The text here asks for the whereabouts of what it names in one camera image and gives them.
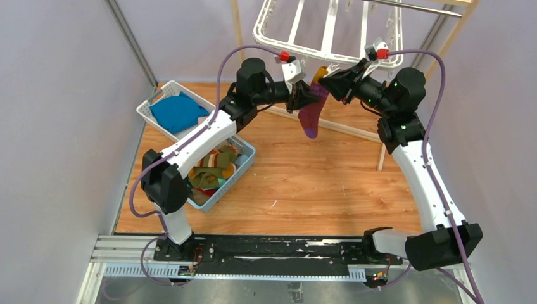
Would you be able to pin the white clip sock hanger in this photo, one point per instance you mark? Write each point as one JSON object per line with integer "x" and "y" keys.
{"x": 346, "y": 39}

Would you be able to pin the wooden drying rack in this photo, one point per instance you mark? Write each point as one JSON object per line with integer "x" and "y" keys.
{"x": 440, "y": 50}

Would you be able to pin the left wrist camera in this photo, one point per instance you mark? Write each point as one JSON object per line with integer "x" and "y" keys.
{"x": 293, "y": 72}

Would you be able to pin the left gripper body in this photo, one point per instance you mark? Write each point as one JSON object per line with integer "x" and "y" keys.
{"x": 290, "y": 103}

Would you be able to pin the maroon striped sock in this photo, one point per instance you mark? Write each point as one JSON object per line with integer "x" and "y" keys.
{"x": 309, "y": 115}

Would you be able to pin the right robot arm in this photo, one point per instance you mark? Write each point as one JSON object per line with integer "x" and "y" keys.
{"x": 447, "y": 238}

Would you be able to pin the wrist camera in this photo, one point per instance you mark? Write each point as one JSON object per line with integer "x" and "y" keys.
{"x": 293, "y": 72}
{"x": 375, "y": 53}

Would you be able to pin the beige sock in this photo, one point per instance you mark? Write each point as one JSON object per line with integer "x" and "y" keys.
{"x": 207, "y": 192}

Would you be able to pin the olive striped sock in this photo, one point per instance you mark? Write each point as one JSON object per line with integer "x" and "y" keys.
{"x": 225, "y": 158}
{"x": 206, "y": 178}

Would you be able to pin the white plastic basket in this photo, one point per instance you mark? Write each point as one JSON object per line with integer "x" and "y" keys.
{"x": 171, "y": 88}

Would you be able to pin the blue cloth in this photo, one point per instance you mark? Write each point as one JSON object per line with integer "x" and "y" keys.
{"x": 177, "y": 113}

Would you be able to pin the light blue plastic basket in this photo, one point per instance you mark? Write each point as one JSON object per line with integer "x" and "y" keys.
{"x": 244, "y": 161}

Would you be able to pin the pink patterned sock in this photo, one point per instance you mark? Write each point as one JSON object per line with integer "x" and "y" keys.
{"x": 202, "y": 121}

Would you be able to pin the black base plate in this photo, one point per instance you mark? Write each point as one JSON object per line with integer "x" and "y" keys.
{"x": 264, "y": 257}

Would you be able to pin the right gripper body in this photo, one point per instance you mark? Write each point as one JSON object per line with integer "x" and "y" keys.
{"x": 368, "y": 90}

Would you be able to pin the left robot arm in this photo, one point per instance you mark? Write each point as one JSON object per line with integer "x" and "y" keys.
{"x": 163, "y": 173}

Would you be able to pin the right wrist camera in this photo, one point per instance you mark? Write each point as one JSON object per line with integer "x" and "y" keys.
{"x": 375, "y": 53}

